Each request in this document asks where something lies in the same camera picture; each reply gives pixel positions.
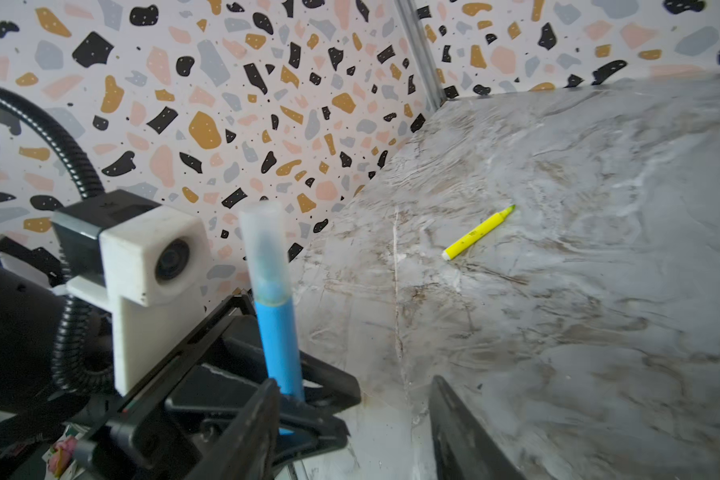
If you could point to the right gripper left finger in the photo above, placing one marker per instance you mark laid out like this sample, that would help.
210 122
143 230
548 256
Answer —
245 450

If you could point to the clear cap for blue pen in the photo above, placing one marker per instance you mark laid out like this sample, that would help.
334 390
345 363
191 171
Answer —
264 236

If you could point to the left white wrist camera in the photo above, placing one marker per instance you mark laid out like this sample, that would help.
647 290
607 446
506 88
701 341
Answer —
141 262

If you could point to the yellow highlighter pen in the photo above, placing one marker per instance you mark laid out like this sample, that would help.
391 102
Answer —
477 233

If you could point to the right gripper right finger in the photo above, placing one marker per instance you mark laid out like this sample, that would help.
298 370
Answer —
462 447

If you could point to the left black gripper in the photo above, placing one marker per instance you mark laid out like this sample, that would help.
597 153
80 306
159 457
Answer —
32 406

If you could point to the blue green pen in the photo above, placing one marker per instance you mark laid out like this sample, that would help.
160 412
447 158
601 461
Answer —
277 327

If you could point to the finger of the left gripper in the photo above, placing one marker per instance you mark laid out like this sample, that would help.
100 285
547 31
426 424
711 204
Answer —
159 445
216 368

